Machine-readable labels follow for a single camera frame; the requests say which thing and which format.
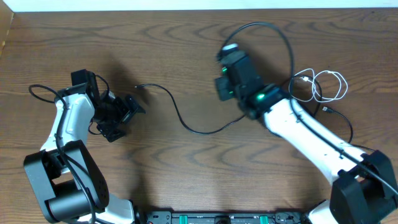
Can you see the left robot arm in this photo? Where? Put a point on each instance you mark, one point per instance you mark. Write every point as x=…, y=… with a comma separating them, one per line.
x=66, y=181

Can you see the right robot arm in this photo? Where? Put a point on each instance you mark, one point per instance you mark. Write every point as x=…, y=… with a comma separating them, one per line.
x=364, y=187

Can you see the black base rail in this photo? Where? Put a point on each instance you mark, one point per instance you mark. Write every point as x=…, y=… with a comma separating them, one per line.
x=167, y=217

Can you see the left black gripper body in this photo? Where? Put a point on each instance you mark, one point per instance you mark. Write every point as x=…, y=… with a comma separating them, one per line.
x=112, y=115

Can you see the cardboard box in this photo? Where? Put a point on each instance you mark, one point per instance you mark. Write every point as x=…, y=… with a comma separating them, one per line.
x=6, y=19

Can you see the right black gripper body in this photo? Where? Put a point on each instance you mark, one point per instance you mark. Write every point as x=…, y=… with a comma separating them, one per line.
x=226, y=90

